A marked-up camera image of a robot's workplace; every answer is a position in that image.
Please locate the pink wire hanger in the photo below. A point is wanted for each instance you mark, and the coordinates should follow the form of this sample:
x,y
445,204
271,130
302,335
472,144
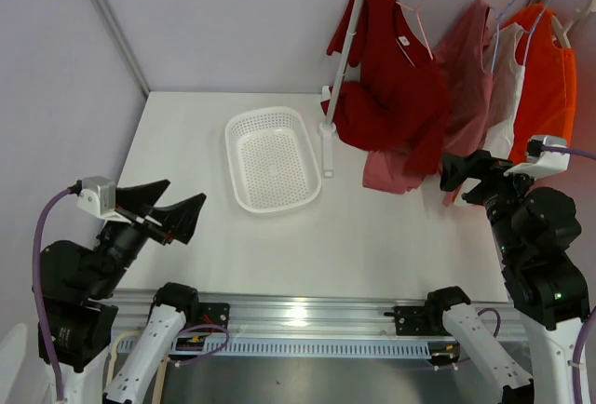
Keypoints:
x,y
417,9

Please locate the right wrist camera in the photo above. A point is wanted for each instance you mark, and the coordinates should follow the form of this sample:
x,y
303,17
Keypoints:
x,y
546,157

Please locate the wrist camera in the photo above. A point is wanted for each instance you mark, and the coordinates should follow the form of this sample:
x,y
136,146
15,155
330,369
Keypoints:
x,y
97,198
546,157

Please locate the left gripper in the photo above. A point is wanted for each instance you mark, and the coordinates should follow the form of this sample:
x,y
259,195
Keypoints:
x,y
178,219

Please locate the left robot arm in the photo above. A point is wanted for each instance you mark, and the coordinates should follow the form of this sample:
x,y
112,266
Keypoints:
x,y
72,283

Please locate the left beige hangers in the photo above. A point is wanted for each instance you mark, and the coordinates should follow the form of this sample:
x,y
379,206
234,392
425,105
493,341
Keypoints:
x,y
146,362

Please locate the white perforated plastic basket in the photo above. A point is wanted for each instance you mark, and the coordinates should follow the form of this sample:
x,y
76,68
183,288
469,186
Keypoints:
x,y
271,161

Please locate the pink t shirt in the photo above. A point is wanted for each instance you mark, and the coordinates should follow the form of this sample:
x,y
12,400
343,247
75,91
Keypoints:
x,y
460,58

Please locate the blue wire hanger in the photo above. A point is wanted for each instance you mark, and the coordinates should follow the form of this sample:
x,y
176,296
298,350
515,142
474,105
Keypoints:
x,y
531,32
499,17

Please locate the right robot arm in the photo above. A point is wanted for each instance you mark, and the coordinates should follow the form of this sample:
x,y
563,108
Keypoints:
x,y
532,227

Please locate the white t shirt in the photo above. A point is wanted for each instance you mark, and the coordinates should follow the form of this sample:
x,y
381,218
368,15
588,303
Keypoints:
x,y
508,77

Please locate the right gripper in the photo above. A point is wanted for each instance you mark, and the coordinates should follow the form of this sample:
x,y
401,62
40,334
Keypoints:
x,y
476,165

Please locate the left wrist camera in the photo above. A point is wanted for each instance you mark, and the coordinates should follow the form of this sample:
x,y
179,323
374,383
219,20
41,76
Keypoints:
x,y
97,198

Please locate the dark red t shirt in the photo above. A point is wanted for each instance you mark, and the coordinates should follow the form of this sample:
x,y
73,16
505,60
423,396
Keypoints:
x,y
400,99

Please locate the orange t shirt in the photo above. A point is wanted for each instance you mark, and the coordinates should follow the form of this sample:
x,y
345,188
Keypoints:
x,y
548,99

